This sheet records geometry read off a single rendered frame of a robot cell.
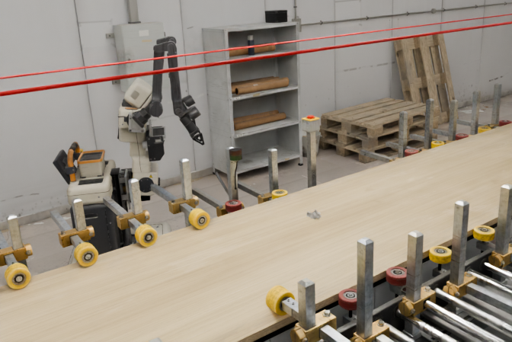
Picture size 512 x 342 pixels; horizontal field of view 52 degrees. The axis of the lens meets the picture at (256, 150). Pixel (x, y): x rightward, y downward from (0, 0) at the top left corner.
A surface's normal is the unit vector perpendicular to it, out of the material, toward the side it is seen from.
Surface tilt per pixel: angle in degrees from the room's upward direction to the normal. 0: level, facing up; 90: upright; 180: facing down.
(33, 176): 90
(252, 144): 90
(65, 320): 0
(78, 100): 90
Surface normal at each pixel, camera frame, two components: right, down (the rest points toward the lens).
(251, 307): -0.05, -0.95
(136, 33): 0.57, 0.22
